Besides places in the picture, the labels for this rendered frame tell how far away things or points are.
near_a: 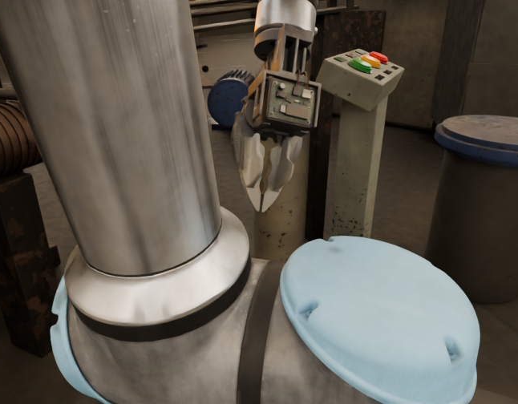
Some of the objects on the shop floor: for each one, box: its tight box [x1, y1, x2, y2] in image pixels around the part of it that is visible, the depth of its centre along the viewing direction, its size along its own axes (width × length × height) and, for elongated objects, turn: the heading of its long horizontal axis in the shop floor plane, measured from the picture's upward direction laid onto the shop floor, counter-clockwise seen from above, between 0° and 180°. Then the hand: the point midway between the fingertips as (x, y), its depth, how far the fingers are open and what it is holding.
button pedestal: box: [315, 49, 404, 239], centre depth 92 cm, size 16×24×62 cm, turn 154°
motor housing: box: [0, 100, 59, 358], centre depth 89 cm, size 13×22×54 cm, turn 154°
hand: (259, 202), depth 53 cm, fingers closed
